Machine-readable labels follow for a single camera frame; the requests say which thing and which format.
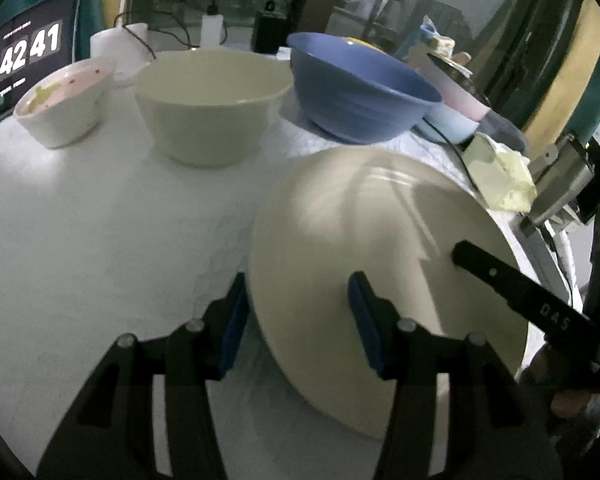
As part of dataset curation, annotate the blue white snack bag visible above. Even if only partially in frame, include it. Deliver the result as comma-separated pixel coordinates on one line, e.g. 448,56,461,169
395,15,456,57

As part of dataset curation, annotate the black charger cable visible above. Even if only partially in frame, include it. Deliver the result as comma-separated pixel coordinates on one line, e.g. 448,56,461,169
112,0,221,61

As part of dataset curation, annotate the pink strawberry bowl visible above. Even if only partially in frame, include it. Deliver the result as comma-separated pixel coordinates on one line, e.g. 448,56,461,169
14,57,117,149

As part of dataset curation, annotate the black power adapter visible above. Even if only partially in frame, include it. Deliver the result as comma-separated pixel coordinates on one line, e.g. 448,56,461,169
252,10,293,53

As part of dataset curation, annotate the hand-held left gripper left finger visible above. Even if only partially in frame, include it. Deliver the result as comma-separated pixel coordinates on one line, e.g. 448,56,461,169
37,271,251,480

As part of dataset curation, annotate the grey cloth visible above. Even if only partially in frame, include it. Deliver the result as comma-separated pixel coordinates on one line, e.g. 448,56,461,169
480,110,531,158

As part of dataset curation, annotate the light blue bowl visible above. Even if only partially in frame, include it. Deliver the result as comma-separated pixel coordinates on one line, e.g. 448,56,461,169
414,107,481,145

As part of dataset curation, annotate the person's right hand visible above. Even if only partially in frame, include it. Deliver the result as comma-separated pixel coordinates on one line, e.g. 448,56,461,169
517,345,600,420

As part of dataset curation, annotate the black adapter cable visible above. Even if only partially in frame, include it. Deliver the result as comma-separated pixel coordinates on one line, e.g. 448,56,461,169
422,117,486,196

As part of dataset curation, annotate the cream plate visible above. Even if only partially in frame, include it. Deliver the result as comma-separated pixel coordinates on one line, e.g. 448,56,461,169
248,146,531,441

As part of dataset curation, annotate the white desk lamp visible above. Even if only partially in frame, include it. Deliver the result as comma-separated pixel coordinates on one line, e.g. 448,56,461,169
90,0,153,86

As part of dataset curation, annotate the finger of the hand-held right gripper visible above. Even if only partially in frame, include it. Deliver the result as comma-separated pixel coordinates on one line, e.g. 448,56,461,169
452,240,600,375

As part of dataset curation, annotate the yellow curtain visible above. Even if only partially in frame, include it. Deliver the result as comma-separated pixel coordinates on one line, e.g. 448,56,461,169
520,0,600,133

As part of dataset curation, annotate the tablet with clock display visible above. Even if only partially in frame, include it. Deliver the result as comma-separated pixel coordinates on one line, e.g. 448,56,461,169
0,0,82,128

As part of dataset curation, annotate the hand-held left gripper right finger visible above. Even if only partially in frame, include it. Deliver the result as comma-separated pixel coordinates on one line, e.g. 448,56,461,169
347,271,563,480

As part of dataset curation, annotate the cream bowl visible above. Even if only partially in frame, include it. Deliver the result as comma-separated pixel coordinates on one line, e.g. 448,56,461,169
135,50,295,168

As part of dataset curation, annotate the yellow-green cloth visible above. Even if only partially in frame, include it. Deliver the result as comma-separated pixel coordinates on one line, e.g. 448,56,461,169
464,135,537,212

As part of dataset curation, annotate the white charger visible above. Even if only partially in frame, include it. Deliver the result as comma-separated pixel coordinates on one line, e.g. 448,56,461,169
201,12,227,48

